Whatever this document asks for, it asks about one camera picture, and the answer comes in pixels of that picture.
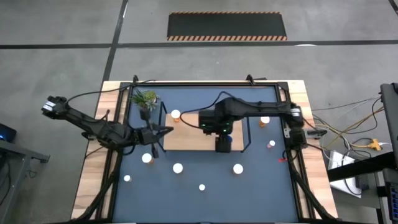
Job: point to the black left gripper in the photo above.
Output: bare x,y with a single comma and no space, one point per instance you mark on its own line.
146,137

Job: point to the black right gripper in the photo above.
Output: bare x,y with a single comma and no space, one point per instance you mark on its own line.
211,119

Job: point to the large orange pill bottle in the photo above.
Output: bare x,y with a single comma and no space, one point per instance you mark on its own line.
178,168
238,169
146,158
265,119
175,114

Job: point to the blue-capped Tums bottle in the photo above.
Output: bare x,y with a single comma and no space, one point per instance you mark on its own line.
229,139

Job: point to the small green pill bottle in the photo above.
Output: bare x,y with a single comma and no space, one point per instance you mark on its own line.
127,178

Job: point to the small pink pill bottle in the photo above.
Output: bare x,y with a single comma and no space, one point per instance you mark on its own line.
271,143

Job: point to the small orange pill bottle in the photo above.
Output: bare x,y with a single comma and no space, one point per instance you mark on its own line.
202,187

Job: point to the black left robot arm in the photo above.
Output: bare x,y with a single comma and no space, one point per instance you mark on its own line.
87,123

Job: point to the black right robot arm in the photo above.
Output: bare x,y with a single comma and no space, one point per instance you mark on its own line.
258,107

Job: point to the potted green succulent plant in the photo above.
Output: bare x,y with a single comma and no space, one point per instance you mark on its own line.
144,98

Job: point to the blue table mat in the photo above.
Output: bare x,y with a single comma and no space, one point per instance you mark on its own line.
186,205

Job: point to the black striped-edge floor mat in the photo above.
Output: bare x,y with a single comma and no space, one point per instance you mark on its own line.
227,26

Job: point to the white box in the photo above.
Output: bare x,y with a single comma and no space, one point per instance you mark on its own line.
337,161

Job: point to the grey metal cart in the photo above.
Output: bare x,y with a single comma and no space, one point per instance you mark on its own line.
18,152

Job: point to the black desk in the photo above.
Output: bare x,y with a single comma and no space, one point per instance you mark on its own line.
357,169

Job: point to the black device blue light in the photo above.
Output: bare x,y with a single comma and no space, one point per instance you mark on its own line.
7,132

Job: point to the yellow power splitter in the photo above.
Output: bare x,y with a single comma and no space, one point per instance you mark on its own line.
374,145

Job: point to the black monitor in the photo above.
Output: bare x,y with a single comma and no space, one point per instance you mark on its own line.
391,118

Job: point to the black keyboard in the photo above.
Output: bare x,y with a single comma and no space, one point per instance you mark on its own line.
394,199

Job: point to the wooden shelf black metal frame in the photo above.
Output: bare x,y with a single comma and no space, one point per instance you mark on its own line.
192,137

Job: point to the black metal table frame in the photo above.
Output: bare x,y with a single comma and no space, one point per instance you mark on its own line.
202,84

